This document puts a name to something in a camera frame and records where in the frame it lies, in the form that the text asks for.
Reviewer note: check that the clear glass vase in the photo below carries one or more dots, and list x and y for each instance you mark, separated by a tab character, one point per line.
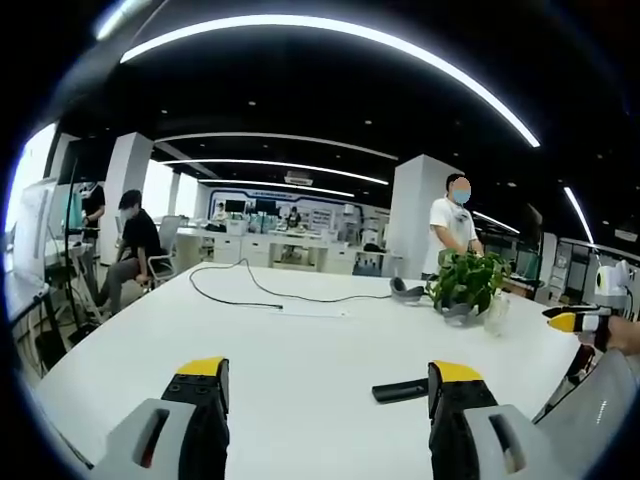
497	315

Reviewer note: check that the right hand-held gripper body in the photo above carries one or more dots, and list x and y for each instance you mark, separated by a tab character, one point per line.
617	287

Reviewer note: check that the long curved ceiling light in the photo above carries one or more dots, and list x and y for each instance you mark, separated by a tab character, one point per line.
350	32

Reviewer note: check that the black remote control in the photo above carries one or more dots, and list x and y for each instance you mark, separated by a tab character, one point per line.
397	391

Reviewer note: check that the black stand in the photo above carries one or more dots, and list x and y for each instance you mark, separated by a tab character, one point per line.
72	240

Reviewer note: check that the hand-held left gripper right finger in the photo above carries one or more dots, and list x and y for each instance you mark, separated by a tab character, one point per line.
480	440

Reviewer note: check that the row of white desks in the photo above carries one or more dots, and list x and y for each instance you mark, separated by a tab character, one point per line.
280	247

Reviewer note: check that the grey headphones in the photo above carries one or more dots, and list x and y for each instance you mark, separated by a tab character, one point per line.
402	292

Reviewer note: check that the white board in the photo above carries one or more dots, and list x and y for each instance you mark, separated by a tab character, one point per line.
32	230

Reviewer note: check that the person's right hand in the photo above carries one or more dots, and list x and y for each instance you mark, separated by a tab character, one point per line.
625	335

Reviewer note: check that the green potted plant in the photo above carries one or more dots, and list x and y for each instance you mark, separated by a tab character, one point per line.
467	282

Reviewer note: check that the white office chair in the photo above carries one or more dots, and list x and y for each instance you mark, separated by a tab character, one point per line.
165	255

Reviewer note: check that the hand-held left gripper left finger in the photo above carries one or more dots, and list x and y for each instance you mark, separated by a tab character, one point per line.
150	440

